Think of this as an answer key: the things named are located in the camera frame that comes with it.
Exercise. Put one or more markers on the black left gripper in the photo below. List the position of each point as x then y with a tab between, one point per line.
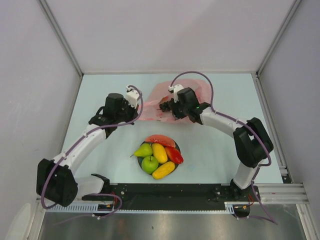
134	111

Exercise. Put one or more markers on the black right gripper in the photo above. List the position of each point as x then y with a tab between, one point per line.
175	112

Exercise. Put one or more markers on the pink plastic bag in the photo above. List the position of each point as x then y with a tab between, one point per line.
160	94

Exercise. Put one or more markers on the fake watermelon slice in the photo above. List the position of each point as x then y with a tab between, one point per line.
161	139

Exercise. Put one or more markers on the green fake pear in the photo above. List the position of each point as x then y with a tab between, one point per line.
143	151

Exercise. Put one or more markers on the red fake fruit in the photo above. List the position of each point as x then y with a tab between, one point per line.
174	155

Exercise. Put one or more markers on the dark teal ceramic plate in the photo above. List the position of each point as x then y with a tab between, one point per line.
140	159

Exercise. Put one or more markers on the yellow fake lemon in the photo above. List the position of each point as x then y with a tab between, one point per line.
159	153

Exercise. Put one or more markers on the green fake apple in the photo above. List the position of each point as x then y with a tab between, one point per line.
149	164

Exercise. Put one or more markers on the yellow fake mango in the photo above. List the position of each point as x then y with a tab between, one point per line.
164	170

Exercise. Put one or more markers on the black fake grapes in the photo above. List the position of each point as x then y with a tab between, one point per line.
165	104

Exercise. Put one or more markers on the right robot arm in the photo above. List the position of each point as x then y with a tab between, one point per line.
252	142

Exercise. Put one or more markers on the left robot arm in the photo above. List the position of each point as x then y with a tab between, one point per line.
56	180

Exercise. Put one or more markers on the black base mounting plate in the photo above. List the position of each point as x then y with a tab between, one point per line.
178	197

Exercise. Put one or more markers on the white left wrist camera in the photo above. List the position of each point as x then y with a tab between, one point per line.
133	95

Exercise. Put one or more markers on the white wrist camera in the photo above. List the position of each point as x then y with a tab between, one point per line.
175	89
133	95

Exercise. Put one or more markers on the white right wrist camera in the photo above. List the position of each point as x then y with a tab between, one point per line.
175	89

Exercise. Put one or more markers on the white slotted cable duct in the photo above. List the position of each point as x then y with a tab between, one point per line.
75	208

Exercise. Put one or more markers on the aluminium frame rail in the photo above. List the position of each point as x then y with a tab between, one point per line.
282	193

